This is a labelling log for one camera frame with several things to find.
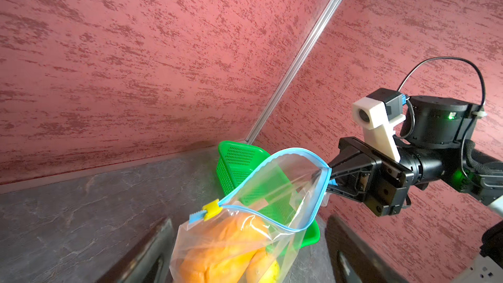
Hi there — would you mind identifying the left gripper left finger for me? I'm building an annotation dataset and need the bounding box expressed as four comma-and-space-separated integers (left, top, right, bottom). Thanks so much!
98, 217, 175, 282

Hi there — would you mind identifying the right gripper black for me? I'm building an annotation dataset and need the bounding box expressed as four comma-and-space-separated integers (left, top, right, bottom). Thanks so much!
326, 137, 415, 217

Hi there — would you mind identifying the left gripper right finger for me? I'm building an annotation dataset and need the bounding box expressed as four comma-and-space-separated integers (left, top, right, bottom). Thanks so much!
325, 215, 407, 283

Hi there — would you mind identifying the orange mango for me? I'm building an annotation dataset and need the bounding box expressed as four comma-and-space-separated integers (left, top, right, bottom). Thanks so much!
173, 213, 269, 282

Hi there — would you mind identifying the yellow green mango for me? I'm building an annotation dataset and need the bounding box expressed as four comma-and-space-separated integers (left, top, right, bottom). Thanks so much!
245, 248, 280, 282

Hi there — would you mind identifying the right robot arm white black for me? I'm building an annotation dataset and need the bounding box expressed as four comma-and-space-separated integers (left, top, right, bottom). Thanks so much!
327, 89, 502, 217

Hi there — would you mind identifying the green plastic basket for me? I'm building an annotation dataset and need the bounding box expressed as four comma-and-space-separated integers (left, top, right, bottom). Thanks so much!
215, 139, 321, 249

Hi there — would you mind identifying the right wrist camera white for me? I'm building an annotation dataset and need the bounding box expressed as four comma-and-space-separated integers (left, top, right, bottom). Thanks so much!
352, 88, 406, 162

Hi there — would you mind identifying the right corner aluminium post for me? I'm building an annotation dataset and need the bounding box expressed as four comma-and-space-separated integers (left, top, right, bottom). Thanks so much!
243, 0, 343, 144

